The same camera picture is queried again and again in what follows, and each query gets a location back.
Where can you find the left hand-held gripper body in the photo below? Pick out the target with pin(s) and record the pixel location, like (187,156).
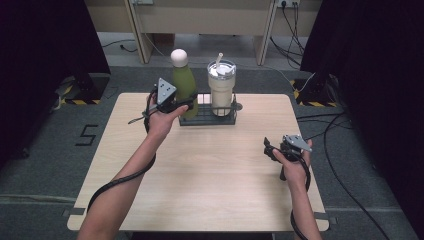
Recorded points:
(165,93)

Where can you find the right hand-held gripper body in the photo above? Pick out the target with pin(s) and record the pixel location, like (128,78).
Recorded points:
(295,145)

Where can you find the green bottle with white cap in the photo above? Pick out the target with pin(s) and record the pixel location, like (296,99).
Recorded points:
(183,83)

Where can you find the cream tumbler with clear lid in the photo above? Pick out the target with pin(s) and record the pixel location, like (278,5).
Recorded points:
(221,90)

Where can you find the person's right hand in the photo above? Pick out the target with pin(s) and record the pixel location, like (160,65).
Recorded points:
(295,171)

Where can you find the person's left hand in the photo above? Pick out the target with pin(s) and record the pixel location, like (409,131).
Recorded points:
(160,123)

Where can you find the small dark round disc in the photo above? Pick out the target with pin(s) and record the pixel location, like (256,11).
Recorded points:
(239,106)

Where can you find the black stand base striped tape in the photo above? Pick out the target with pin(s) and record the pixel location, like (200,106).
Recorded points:
(315,93)
(88,90)

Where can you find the grey tape strip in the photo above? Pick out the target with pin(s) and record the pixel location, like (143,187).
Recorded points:
(75,211)
(328,218)

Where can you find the beige wooden desk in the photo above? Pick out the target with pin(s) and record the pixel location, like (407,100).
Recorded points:
(203,20)

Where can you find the black curtain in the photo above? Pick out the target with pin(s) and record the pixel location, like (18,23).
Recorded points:
(40,66)
(376,83)

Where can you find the white wall socket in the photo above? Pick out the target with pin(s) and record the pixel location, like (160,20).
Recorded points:
(288,2)

